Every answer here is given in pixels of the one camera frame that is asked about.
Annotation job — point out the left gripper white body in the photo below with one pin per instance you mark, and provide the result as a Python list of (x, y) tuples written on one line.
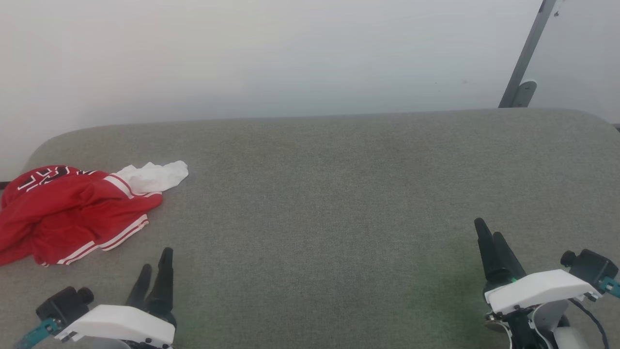
[(121, 322)]

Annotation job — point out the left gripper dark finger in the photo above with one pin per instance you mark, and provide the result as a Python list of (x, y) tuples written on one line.
[(163, 286), (139, 291)]

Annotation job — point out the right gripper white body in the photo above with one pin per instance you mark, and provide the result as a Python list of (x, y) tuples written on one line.
[(537, 288)]

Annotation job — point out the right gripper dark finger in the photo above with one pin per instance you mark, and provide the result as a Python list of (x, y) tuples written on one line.
[(486, 252), (506, 264)]

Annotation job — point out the red jersey with white sleeves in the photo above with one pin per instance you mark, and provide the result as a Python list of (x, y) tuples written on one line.
[(72, 213)]

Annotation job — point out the grey fabric sofa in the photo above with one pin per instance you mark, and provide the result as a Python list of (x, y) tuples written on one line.
[(315, 218)]

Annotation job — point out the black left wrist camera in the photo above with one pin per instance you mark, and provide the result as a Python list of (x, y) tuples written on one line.
[(65, 305)]

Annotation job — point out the teal right camera connector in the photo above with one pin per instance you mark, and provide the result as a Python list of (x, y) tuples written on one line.
[(612, 287)]

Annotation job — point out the teal camera connector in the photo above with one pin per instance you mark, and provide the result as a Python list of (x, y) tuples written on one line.
[(38, 334), (612, 287)]

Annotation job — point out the teal left camera connector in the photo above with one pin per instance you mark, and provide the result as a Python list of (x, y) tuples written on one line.
[(38, 334)]

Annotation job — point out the grey metal post bracket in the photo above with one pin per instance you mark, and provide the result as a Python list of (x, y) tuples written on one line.
[(525, 94)]

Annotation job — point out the grey metal post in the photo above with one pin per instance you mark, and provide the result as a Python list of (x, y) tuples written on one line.
[(530, 46)]

